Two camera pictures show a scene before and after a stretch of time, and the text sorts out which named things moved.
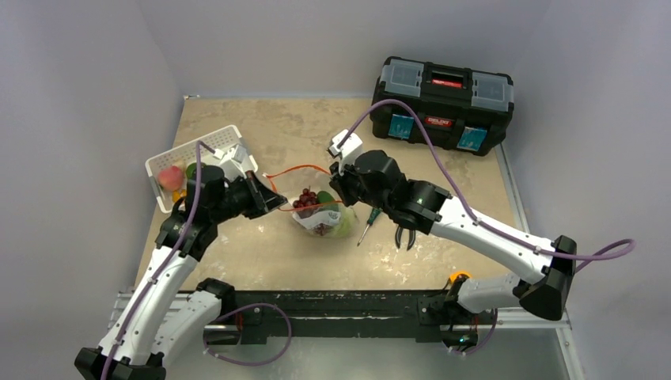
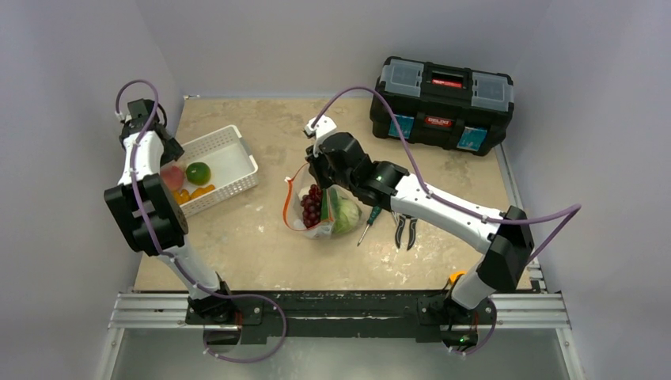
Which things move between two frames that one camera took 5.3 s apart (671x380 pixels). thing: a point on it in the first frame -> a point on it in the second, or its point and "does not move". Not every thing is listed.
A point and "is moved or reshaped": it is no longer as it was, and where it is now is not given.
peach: x=171 y=178 does not move
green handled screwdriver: x=374 y=213 does not move
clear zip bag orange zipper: x=305 y=191 is moved or reshaped
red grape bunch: x=307 y=199 is moved or reshaped
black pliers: x=398 y=237 does not move
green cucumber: x=324 y=197 is moved or reshaped
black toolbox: x=461 y=108 does not move
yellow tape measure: x=453 y=276 does not move
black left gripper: x=264 y=200 -> x=172 y=152
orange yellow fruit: x=176 y=195 does not move
